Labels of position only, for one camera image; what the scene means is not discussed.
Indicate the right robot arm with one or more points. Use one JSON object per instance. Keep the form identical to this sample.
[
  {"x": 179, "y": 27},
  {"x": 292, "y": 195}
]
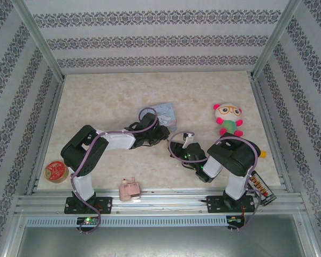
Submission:
[{"x": 234, "y": 158}]

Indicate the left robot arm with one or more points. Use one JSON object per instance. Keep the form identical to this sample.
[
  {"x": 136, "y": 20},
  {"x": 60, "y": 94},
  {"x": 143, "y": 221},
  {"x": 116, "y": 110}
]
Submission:
[{"x": 115, "y": 140}]

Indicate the blue cartoon picture card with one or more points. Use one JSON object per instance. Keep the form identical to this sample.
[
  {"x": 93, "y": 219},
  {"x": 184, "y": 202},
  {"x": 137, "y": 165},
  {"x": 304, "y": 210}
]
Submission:
[{"x": 166, "y": 112}]

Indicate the panda plush toy with glasses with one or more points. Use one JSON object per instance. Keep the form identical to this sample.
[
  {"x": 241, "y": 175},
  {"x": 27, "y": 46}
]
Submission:
[{"x": 228, "y": 117}]

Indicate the pink plastic toy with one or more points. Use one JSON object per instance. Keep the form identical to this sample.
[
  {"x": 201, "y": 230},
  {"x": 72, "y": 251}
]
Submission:
[{"x": 129, "y": 189}]

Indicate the small yellow object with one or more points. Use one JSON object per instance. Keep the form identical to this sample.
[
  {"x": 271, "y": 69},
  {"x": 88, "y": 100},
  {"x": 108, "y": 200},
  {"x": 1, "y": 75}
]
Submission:
[{"x": 263, "y": 154}]

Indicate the black abacus with orange beads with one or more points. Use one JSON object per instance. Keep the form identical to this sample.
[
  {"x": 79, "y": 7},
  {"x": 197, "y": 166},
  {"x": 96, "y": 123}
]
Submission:
[{"x": 262, "y": 188}]

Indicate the right controller circuit board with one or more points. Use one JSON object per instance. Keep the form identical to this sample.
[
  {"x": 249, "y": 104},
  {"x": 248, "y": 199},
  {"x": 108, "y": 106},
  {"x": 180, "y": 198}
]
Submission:
[{"x": 235, "y": 220}]

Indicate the controller circuit board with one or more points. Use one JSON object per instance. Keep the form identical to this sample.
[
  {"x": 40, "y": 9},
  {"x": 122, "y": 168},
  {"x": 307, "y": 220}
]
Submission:
[
  {"x": 235, "y": 220},
  {"x": 87, "y": 220}
]

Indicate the red round tin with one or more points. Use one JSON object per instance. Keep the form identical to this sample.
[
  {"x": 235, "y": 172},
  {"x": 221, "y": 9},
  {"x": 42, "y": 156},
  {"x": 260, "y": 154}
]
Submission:
[{"x": 55, "y": 171}]

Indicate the left controller circuit board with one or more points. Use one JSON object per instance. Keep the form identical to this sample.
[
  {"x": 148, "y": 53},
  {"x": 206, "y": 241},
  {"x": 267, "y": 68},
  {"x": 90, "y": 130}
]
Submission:
[{"x": 87, "y": 220}]

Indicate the aluminium mounting rail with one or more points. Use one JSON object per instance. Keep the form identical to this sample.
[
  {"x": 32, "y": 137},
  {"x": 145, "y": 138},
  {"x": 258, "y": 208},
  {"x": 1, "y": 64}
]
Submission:
[{"x": 163, "y": 200}]

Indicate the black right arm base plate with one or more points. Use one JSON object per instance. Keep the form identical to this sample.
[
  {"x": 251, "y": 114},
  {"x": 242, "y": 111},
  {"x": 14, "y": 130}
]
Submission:
[{"x": 216, "y": 204}]

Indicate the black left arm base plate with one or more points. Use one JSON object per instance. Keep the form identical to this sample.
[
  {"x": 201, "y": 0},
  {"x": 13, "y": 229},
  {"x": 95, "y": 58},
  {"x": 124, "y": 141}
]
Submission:
[{"x": 104, "y": 204}]

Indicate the aluminium frame post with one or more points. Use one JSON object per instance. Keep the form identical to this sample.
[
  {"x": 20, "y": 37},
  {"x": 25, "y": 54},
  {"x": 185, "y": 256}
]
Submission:
[
  {"x": 274, "y": 40},
  {"x": 40, "y": 42}
]

